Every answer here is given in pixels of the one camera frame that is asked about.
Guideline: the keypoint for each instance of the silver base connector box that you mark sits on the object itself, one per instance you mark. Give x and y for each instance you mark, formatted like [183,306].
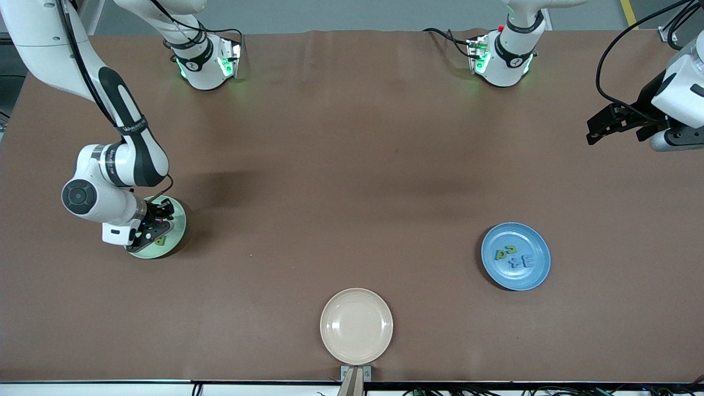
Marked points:
[477,55]
[230,58]

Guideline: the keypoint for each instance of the beige round plate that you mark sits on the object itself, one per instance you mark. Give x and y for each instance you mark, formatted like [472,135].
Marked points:
[356,326]

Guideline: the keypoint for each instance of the blue foam letter x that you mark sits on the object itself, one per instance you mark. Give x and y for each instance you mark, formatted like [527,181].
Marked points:
[515,263]

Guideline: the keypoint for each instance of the green foam letter p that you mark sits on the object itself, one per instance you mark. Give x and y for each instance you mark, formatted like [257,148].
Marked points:
[500,256]

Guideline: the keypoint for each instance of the brown table cover mat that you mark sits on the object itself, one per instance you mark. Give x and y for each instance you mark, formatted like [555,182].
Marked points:
[330,137]

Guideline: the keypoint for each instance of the metal table edge bracket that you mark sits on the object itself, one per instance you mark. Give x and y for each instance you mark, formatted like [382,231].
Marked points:
[368,373]

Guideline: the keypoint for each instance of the blue round plate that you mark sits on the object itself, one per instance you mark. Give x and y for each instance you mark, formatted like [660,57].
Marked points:
[517,280]

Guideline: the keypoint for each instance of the blue three-pronged foam letter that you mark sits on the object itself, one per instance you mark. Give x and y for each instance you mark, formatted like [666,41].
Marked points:
[528,261]

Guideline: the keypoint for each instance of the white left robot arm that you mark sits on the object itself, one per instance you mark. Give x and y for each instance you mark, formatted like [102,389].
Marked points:
[511,60]

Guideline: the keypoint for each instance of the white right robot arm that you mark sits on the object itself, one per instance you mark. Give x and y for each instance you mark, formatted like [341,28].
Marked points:
[132,159]

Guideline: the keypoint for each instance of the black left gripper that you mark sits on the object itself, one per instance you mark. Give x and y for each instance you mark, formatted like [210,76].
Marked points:
[644,103]

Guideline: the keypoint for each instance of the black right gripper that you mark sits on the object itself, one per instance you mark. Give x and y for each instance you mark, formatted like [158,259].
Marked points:
[154,212]

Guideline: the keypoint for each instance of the aluminium frame profile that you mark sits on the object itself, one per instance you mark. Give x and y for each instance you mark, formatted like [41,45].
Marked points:
[666,36]

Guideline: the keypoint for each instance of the light green round plate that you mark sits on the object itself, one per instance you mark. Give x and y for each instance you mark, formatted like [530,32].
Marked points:
[177,231]

